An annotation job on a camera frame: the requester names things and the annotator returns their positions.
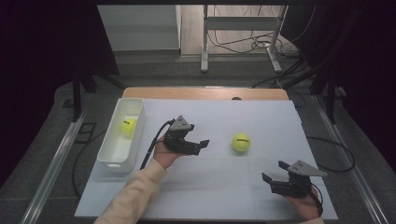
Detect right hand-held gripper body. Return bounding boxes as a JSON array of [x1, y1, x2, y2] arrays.
[[269, 160, 329, 199]]

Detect person's right hand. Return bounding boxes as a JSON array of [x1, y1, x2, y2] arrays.
[[283, 187, 322, 220]]

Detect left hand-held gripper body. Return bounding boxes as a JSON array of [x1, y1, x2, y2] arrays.
[[163, 115, 201, 157]]

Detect bundle of black floor cables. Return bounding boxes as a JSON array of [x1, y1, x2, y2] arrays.
[[206, 4, 317, 60]]

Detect black square floor frame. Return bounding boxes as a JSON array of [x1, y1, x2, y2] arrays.
[[74, 121, 97, 145]]

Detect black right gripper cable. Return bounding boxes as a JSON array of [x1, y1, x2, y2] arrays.
[[310, 182, 325, 217]]

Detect black curved floor cable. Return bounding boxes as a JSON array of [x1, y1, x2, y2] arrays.
[[71, 130, 107, 200]]

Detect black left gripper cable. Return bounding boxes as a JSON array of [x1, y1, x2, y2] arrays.
[[139, 119, 177, 171]]

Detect black looped floor cable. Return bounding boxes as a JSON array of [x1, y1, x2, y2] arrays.
[[305, 135, 357, 174]]

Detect wooden table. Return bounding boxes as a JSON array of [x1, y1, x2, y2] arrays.
[[121, 86, 290, 102]]

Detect white plastic bin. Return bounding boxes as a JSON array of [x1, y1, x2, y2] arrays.
[[96, 97, 148, 175]]

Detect white panel board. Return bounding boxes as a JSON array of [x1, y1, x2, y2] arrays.
[[96, 4, 182, 52]]

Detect yellow-green tennis ball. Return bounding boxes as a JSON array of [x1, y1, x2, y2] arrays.
[[120, 118, 137, 136], [231, 133, 252, 153]]

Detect aluminium floor rail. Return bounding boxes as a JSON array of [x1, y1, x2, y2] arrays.
[[312, 93, 390, 224], [19, 109, 89, 224]]

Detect dark curtain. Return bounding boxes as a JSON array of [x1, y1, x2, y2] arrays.
[[281, 0, 396, 166], [0, 0, 120, 189]]

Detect white metal stand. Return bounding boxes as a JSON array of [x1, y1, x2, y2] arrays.
[[200, 4, 290, 75]]

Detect black stand leg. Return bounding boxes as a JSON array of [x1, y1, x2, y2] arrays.
[[72, 72, 126, 123], [281, 59, 344, 125]]

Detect person's left hand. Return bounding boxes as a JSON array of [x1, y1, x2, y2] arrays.
[[153, 135, 185, 171]]

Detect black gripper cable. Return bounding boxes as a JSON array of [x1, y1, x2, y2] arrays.
[[139, 119, 177, 171], [310, 182, 325, 217]]

